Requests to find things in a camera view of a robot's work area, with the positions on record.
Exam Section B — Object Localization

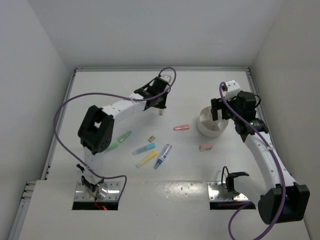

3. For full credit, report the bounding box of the white round divided container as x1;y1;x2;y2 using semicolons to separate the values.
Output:
197;106;229;138

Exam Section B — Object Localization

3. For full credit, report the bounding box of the pink highlighter pen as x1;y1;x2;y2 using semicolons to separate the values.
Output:
173;124;190;131

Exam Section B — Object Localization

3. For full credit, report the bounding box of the small yellow eraser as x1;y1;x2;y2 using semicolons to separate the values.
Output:
148;135;155;142

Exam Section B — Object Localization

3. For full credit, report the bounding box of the blue highlighter pen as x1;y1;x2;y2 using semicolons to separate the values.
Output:
132;143;156;156

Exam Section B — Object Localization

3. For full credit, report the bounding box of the green highlighter pen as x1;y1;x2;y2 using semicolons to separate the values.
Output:
105;130;132;152

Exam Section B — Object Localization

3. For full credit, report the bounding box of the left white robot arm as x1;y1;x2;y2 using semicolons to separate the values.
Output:
77;75;171;194

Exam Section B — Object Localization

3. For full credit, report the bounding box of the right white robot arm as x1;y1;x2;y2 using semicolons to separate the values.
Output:
210;90;310;225

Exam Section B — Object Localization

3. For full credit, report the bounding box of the clear glue stick blue cap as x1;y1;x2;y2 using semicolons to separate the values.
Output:
154;144;172;169

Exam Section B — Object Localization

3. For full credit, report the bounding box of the pink eraser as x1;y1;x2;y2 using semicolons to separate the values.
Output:
199;143;213;151

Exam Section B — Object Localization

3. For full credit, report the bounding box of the yellow highlighter pen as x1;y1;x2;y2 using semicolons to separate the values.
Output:
135;150;158;169

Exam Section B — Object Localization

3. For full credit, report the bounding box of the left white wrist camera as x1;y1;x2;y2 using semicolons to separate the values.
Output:
160;74;172;84

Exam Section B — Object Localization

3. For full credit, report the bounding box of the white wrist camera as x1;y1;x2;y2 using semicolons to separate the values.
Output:
222;80;241;101
160;74;172;84

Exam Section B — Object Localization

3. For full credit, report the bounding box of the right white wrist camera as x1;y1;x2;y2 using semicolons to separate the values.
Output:
222;80;241;101

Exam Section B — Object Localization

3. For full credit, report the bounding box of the aluminium frame rail right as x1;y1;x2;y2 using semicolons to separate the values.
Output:
246;68;277;151

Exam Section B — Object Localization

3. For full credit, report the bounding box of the aluminium frame rail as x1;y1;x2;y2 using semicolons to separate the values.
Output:
246;68;277;151
41;67;78;180
75;66;251;73

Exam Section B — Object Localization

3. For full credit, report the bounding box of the aluminium frame rail back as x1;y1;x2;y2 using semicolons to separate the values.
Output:
75;66;251;73

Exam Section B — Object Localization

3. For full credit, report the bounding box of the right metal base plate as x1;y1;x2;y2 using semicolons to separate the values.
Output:
207;181;249;203

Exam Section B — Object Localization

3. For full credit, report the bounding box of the metal base plate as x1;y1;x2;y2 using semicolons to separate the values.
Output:
207;181;249;203
74;181;121;202

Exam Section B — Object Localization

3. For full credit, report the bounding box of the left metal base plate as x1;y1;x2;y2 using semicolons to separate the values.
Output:
74;181;121;202

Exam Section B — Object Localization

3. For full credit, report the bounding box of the aluminium frame rail left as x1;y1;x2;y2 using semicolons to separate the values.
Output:
41;67;78;180

